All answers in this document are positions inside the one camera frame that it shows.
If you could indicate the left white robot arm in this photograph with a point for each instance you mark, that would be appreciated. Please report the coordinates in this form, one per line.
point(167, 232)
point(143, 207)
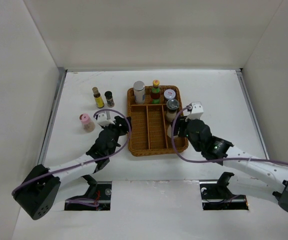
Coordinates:
point(72, 182)

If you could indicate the pink cap spice jar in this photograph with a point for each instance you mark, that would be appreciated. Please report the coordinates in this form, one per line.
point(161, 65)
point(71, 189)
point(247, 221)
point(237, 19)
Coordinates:
point(87, 123)

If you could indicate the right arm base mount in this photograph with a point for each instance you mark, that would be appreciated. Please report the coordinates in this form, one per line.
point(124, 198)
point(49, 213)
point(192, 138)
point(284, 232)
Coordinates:
point(215, 195)

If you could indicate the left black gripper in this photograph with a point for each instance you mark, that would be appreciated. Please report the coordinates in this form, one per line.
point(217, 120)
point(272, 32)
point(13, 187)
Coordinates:
point(123, 123)

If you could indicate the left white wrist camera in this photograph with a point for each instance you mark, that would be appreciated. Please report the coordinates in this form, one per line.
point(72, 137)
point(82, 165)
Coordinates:
point(103, 117)

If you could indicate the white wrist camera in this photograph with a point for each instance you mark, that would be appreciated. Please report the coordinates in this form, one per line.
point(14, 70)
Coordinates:
point(103, 117)
point(195, 110)

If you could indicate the brown wicker divided tray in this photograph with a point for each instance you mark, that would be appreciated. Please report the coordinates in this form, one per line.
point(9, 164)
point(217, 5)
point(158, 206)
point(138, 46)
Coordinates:
point(149, 125)

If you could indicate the small dark spice jar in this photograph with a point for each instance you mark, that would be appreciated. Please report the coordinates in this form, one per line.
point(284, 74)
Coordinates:
point(109, 99)

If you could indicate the white jar silver lid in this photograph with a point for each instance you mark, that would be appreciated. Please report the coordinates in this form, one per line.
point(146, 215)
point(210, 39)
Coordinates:
point(139, 92)

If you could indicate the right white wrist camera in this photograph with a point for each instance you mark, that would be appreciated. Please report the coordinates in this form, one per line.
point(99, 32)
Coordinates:
point(195, 110)

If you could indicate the red sauce bottle green label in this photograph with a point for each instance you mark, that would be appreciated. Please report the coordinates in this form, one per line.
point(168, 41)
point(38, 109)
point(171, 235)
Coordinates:
point(155, 92)

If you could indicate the salt shaker silver cap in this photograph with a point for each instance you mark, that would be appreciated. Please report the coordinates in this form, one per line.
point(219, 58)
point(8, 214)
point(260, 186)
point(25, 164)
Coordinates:
point(172, 106)

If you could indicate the brown bottle yellow label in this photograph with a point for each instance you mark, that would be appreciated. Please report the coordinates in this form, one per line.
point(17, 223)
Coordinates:
point(98, 98)

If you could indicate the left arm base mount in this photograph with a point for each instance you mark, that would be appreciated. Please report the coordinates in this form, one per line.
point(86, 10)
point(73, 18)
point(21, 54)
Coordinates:
point(97, 197)

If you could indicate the jar with red white lid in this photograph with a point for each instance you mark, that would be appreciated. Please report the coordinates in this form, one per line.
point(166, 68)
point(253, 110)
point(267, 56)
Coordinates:
point(169, 94)

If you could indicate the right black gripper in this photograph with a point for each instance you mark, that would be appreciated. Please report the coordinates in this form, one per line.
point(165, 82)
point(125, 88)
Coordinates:
point(182, 123)

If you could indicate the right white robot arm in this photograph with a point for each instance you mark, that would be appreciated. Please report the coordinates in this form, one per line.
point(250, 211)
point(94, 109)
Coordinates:
point(270, 177)

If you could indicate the white bottle black cap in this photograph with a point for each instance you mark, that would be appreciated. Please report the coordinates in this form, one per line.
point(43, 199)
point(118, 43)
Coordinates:
point(169, 131)

